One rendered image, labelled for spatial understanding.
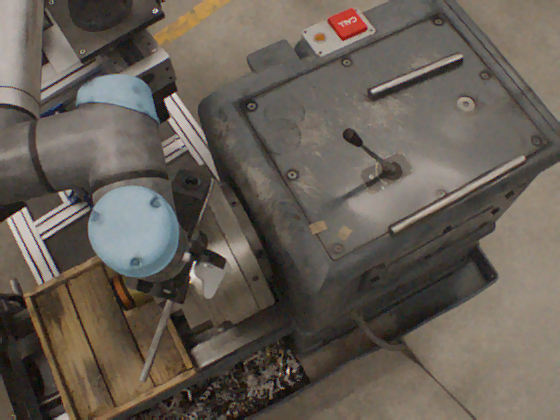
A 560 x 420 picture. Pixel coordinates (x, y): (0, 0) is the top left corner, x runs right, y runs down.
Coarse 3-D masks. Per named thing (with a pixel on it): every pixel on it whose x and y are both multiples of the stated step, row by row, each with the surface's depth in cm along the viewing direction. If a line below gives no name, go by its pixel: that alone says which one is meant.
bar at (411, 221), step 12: (516, 156) 93; (504, 168) 92; (516, 168) 92; (480, 180) 91; (492, 180) 91; (456, 192) 90; (468, 192) 90; (432, 204) 90; (444, 204) 90; (408, 216) 89; (420, 216) 89; (432, 216) 90; (396, 228) 88; (408, 228) 89
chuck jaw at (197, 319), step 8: (192, 296) 103; (160, 304) 104; (176, 304) 103; (184, 304) 103; (192, 304) 103; (200, 304) 103; (176, 312) 103; (184, 312) 102; (192, 312) 102; (200, 312) 102; (192, 320) 102; (200, 320) 101; (208, 320) 102; (192, 328) 101; (200, 328) 104; (216, 328) 103
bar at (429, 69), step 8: (448, 56) 101; (456, 56) 101; (432, 64) 100; (440, 64) 100; (448, 64) 101; (456, 64) 102; (408, 72) 100; (416, 72) 100; (424, 72) 100; (432, 72) 100; (392, 80) 99; (400, 80) 99; (408, 80) 99; (416, 80) 100; (376, 88) 99; (384, 88) 99; (392, 88) 99; (376, 96) 99
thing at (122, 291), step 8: (112, 280) 104; (120, 280) 104; (112, 288) 103; (120, 288) 103; (128, 288) 103; (120, 296) 103; (128, 296) 103; (136, 296) 103; (144, 296) 104; (152, 296) 104; (120, 304) 103; (128, 304) 104; (136, 304) 105; (144, 304) 105
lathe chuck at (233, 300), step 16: (208, 208) 95; (208, 224) 94; (208, 240) 94; (224, 240) 94; (224, 256) 94; (192, 272) 93; (240, 272) 95; (192, 288) 94; (224, 288) 95; (240, 288) 97; (208, 304) 96; (224, 304) 97; (240, 304) 99; (256, 304) 101; (224, 320) 100; (240, 320) 105
